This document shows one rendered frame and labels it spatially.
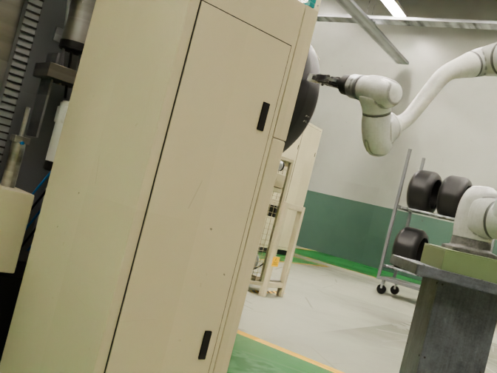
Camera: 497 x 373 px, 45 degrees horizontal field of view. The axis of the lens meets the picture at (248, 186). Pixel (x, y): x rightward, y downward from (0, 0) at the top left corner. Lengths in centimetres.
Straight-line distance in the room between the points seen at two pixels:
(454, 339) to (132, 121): 155
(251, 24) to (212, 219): 50
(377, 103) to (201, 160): 84
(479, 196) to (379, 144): 55
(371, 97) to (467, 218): 70
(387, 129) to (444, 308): 75
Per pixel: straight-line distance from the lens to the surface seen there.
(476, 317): 251
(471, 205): 253
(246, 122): 154
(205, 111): 146
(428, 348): 248
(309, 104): 243
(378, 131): 215
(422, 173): 810
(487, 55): 246
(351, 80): 219
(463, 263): 240
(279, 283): 516
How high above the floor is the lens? 71
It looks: 2 degrees up
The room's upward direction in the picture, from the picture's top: 14 degrees clockwise
